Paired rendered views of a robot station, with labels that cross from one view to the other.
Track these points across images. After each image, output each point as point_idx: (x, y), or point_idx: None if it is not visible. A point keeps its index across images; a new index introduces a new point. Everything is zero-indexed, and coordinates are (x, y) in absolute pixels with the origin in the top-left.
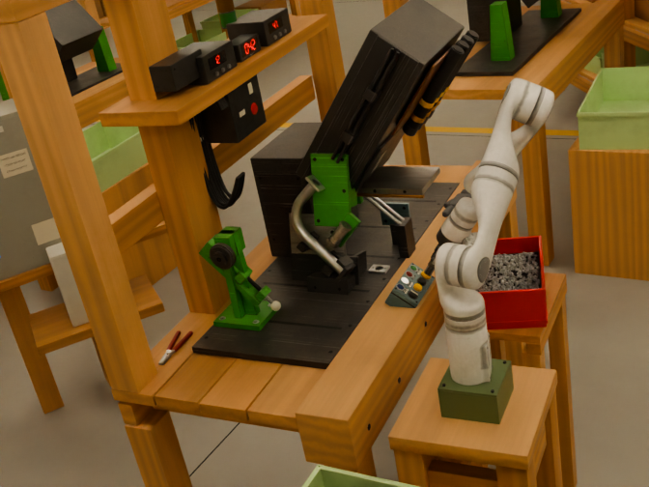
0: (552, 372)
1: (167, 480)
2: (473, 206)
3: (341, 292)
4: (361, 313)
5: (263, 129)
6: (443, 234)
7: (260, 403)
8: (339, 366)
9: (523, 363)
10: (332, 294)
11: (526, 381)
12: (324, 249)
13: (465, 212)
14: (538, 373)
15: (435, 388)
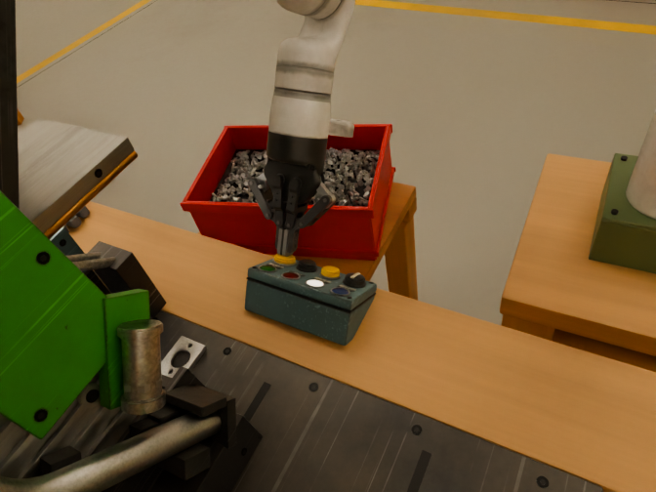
0: (555, 156)
1: None
2: (324, 36)
3: (250, 450)
4: (365, 401)
5: None
6: (312, 137)
7: None
8: (617, 457)
9: (406, 239)
10: (241, 477)
11: (580, 181)
12: (143, 440)
13: (329, 54)
14: (558, 169)
15: (612, 292)
